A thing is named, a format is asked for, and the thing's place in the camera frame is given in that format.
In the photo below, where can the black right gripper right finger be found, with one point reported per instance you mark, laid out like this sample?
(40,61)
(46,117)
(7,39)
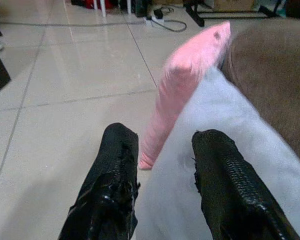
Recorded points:
(230,185)

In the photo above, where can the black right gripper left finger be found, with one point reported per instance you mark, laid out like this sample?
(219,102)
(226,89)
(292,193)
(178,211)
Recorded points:
(110,180)

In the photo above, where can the white pillow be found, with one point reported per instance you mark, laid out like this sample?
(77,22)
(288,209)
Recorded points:
(215,150)

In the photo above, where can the brown sofa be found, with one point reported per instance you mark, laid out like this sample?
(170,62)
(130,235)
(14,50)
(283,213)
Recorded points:
(272,75)

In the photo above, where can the pink pillow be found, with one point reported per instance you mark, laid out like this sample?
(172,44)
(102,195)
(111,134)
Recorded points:
(187,72)

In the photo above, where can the white power strip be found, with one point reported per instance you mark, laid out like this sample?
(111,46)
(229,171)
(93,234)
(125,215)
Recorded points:
(155,20)

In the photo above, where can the black power adapter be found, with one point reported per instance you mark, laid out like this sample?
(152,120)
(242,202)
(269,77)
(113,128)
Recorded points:
(158,13)

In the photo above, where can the white furniture leg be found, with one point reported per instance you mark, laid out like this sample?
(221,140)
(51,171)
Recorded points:
(101,7)

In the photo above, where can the cardboard box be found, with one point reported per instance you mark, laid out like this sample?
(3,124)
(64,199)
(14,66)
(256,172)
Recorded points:
(233,4)

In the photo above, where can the black metal stand frame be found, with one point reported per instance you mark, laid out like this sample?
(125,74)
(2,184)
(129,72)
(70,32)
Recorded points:
(230,12)

